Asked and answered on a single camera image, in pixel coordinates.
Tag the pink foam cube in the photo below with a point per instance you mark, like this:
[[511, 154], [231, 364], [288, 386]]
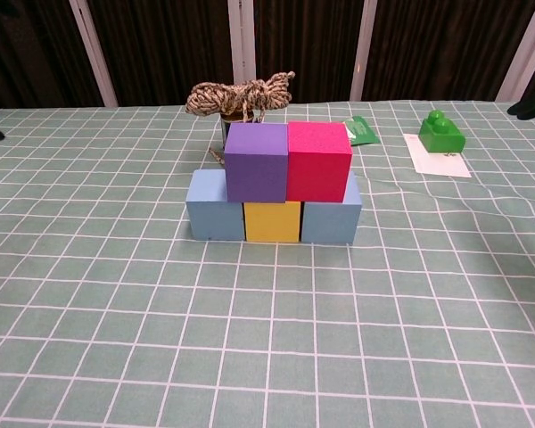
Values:
[[316, 174]]

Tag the light blue foam cube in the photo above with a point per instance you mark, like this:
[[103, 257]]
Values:
[[214, 218], [330, 223]]

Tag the purple foam cube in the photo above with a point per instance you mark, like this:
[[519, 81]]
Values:
[[256, 169]]

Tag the yellow foam cube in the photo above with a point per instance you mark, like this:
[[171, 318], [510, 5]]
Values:
[[272, 223]]

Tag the green toy building brick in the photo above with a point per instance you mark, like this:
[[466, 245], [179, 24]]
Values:
[[441, 138]]

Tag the white paper card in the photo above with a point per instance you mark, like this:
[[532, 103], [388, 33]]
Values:
[[437, 165]]

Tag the green foil packet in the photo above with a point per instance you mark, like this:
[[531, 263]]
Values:
[[363, 131]]

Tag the dark green tin can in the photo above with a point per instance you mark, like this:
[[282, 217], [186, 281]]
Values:
[[223, 131]]

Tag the green checked tablecloth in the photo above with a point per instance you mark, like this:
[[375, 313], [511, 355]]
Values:
[[267, 356]]

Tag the white frame post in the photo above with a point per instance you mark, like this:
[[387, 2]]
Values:
[[93, 53], [521, 58], [242, 40], [363, 49]]

